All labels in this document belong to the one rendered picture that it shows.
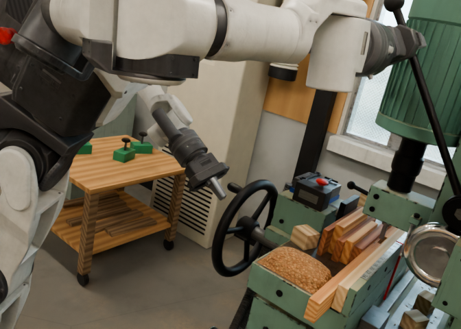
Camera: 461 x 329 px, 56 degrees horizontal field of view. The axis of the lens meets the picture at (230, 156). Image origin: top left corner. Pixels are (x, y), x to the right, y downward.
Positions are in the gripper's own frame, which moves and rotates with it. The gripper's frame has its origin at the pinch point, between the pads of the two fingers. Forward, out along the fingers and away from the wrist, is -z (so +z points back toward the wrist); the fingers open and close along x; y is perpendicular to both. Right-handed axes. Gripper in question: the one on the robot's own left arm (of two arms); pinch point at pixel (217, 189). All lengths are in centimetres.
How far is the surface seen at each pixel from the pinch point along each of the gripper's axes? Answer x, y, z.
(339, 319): 9.4, 26.6, -40.1
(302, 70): -117, -59, 55
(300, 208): -9.1, 11.8, -17.7
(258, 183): -8.7, 4.6, -5.4
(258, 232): -4.6, -4.0, -14.8
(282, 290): 12.2, 20.3, -30.5
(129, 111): -58, -147, 126
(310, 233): -3.4, 17.0, -24.4
